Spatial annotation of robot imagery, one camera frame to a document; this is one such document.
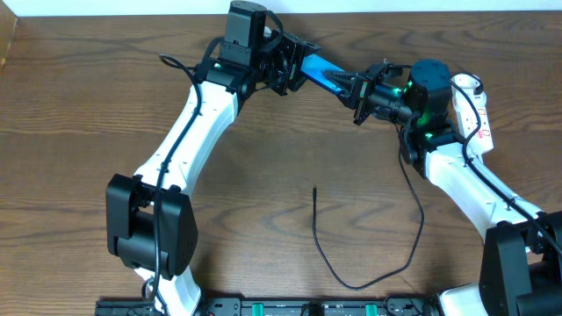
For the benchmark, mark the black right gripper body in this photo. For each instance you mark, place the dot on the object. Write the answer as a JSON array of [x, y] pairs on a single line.
[[363, 97]]

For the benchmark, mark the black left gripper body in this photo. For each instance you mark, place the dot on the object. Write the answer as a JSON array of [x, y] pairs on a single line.
[[294, 58]]

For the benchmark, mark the blue Galaxy smartphone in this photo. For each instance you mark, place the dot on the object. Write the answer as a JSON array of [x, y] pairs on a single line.
[[314, 67]]

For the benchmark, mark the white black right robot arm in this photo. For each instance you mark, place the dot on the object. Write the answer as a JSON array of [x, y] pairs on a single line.
[[521, 264]]

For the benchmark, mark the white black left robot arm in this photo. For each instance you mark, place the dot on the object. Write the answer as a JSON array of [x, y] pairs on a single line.
[[150, 223]]

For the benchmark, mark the white USB charger adapter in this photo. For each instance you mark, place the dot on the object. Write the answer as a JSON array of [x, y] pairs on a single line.
[[471, 87]]

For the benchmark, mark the white power strip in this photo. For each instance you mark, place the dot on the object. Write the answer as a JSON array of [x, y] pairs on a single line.
[[475, 120]]

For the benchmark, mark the brown cardboard panel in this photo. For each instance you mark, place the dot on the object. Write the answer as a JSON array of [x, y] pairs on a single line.
[[8, 24]]

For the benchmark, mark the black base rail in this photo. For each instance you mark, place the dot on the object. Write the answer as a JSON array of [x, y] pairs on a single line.
[[398, 306]]

